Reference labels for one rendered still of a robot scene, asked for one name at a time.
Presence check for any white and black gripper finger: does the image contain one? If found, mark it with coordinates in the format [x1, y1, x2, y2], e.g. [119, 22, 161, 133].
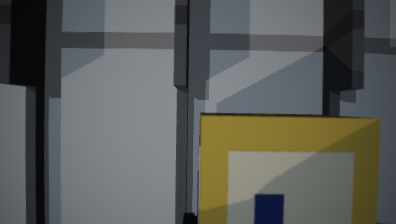
[183, 213, 198, 224]

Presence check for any yellow butter carton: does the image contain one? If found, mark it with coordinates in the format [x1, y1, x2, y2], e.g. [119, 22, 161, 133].
[197, 113, 381, 224]

